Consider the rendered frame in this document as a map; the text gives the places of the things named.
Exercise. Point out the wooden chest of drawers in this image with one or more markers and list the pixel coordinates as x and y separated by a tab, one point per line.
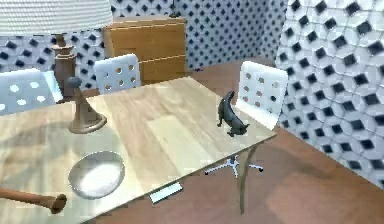
150	43

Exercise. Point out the grey bowl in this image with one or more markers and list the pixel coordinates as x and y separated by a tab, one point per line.
96	175

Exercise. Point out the brown candlestick with grey ball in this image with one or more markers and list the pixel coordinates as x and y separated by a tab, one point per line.
85	116

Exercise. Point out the brown lamp with white shade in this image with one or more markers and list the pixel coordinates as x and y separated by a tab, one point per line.
50	16

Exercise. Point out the light wooden table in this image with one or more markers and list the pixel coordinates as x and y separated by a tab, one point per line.
160	120

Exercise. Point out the white perforated office chair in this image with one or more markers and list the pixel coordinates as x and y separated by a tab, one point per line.
23	91
263	93
116	73

